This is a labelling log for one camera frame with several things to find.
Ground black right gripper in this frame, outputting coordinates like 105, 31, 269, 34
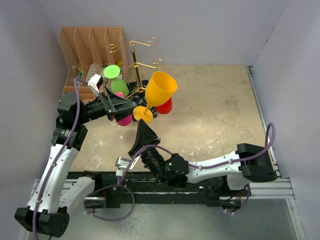
128, 119, 168, 184

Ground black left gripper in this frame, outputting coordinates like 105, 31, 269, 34
77, 85, 137, 125

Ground red plastic wine glass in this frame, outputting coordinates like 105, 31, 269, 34
155, 98, 173, 115

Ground yellow plastic wine glass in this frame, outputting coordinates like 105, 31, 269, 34
133, 71, 178, 124

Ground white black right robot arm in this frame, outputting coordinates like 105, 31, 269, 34
128, 119, 277, 196

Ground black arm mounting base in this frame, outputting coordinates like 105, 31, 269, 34
80, 171, 251, 209

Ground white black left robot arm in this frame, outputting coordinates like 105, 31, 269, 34
14, 89, 137, 238

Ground pink plastic wine glass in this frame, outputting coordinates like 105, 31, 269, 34
115, 92, 133, 127

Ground green plastic wine glass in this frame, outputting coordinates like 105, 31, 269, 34
103, 64, 129, 97

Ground papers in organizer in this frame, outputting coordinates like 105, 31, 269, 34
72, 59, 123, 83

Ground peach plastic file organizer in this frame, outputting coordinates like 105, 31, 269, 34
58, 26, 129, 93

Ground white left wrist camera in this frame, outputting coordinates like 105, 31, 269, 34
87, 74, 103, 96

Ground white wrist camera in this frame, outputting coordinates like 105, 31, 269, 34
87, 74, 103, 96
115, 156, 140, 177

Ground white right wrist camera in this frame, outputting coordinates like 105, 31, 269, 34
115, 156, 140, 177

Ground gold wire wine glass rack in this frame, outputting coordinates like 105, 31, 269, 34
106, 37, 164, 107

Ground aluminium frame rail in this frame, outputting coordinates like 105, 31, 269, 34
29, 65, 306, 240

